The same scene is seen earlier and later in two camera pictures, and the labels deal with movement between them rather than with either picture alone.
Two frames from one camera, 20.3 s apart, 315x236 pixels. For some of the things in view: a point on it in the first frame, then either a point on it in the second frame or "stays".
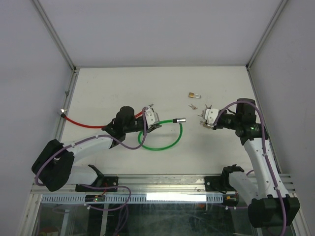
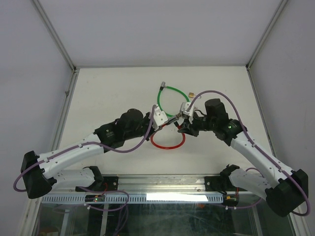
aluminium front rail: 160,185 stays
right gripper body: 220,124 to 199,123
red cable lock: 63,115 to 172,121
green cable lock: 175,120 to 163,86
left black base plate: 108,181 stays
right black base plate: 218,183 stays
